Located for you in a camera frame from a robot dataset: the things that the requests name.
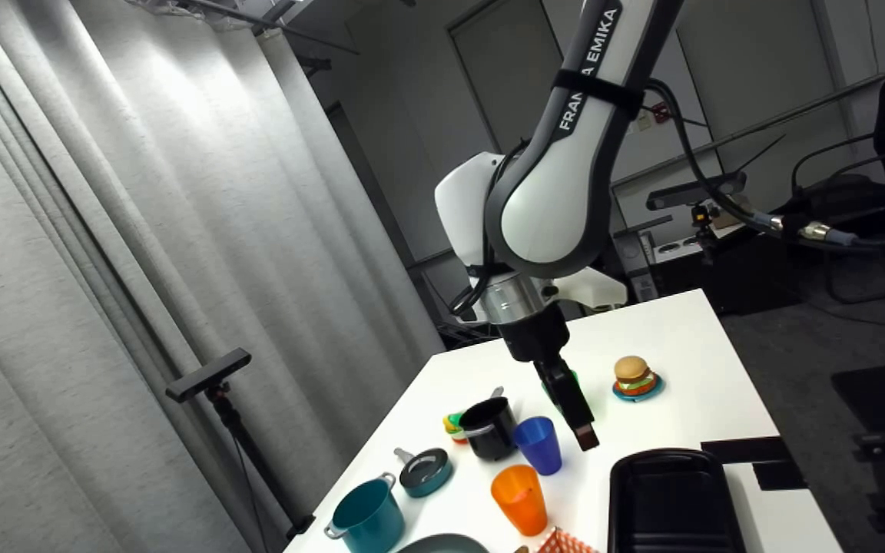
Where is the black camera tripod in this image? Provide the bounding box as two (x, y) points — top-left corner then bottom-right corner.
(164, 348), (318, 541)

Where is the black plastic tray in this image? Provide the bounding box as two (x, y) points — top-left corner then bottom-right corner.
(605, 444), (745, 553)

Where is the long black tape strip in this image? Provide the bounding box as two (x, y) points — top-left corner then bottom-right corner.
(700, 435), (788, 463)

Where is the toy burger on teal plate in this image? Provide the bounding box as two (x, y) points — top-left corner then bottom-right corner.
(612, 353), (667, 407)

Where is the teal toy pot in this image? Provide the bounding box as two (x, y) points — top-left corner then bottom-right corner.
(324, 469), (409, 553)

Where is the black toy pot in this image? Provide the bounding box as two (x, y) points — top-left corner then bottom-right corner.
(458, 397), (521, 463)

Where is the orange plastic cup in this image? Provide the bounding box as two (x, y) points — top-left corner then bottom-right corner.
(488, 463), (550, 537)

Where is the green and yellow toy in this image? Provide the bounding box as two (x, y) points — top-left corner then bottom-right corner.
(441, 410), (469, 444)

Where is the small teal toy pan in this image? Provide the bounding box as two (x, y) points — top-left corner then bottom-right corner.
(394, 444), (458, 502)

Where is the white curtain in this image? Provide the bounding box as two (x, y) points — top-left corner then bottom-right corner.
(0, 0), (447, 553)

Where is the blue plastic cup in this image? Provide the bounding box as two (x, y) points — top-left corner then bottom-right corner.
(511, 415), (567, 480)

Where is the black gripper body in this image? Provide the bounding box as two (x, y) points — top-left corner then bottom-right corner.
(500, 305), (577, 394)

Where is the grey toy plate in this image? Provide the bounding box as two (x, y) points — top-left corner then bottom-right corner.
(394, 533), (492, 553)

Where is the brown checkered cardboard box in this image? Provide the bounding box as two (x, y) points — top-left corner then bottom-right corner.
(534, 525), (604, 553)

